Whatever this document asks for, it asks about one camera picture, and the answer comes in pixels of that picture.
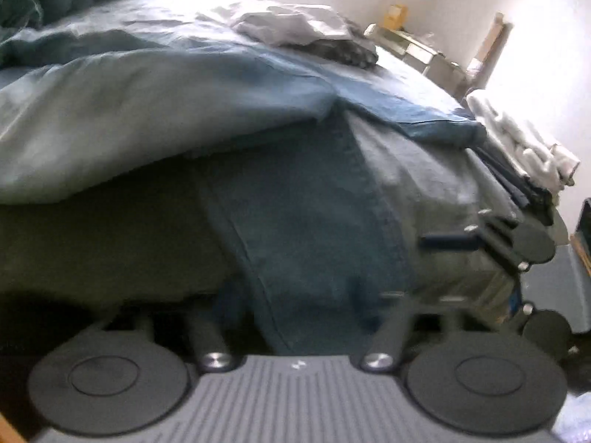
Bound dark folded garment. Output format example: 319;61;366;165
464;145;561;224

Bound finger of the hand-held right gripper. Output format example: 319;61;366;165
419;210;532;273

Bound cream desk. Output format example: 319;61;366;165
365;23;467;97

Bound yellow box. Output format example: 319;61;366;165
382;4;409;28

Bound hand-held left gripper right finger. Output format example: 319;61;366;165
361;292;469;374

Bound white folded garment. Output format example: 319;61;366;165
464;90;581;195

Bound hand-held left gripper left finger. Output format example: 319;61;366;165
99;305;234;374

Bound white hoodie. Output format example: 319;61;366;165
196;2;356;49

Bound blue denim jeans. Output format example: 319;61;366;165
0;41;525;356

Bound flattened cardboard box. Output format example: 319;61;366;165
466;11;513;88

